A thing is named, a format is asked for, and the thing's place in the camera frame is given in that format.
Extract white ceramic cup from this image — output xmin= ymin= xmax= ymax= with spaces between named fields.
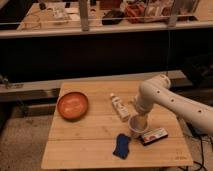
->
xmin=128 ymin=115 xmax=148 ymax=138

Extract white tube bottle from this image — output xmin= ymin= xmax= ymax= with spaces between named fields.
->
xmin=110 ymin=93 xmax=130 ymax=122

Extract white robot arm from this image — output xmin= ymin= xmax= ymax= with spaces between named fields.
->
xmin=134 ymin=75 xmax=213 ymax=136

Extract black rectangular box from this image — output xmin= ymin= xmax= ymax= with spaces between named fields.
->
xmin=140 ymin=128 xmax=168 ymax=146

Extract blue cloth toy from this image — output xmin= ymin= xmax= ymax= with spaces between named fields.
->
xmin=113 ymin=134 xmax=131 ymax=159

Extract wooden table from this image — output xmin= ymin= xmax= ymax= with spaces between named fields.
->
xmin=41 ymin=81 xmax=193 ymax=169

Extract orange wooden bowl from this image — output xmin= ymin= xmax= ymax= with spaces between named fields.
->
xmin=57 ymin=92 xmax=89 ymax=120

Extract black bag on shelf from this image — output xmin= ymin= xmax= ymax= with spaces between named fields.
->
xmin=102 ymin=10 xmax=124 ymax=25

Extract red clutter on shelf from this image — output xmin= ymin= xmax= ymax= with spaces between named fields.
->
xmin=124 ymin=3 xmax=145 ymax=23

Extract black cable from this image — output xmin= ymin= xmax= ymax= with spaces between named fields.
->
xmin=181 ymin=123 xmax=213 ymax=171

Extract metal post right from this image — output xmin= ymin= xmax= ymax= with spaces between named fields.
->
xmin=167 ymin=0 xmax=182 ymax=28

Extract metal post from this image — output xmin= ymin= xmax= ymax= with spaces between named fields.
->
xmin=78 ymin=0 xmax=89 ymax=31
xmin=167 ymin=0 xmax=182 ymax=28

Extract metal post left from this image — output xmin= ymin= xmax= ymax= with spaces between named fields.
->
xmin=78 ymin=0 xmax=89 ymax=31

